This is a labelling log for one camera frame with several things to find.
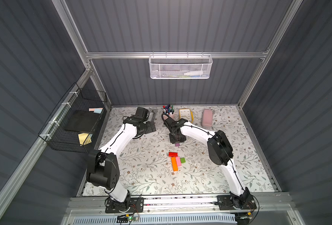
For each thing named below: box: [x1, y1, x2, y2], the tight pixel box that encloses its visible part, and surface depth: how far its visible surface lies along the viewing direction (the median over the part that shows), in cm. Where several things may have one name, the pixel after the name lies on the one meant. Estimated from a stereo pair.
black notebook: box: [64, 109, 103, 134], surface depth 75 cm
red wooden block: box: [168, 151, 178, 158], surface depth 94 cm
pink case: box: [201, 109, 213, 128], surface depth 111 cm
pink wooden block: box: [175, 156, 182, 167], surface depth 91 cm
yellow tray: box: [178, 108, 195, 124], surface depth 114 cm
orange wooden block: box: [171, 156, 179, 172], surface depth 89 cm
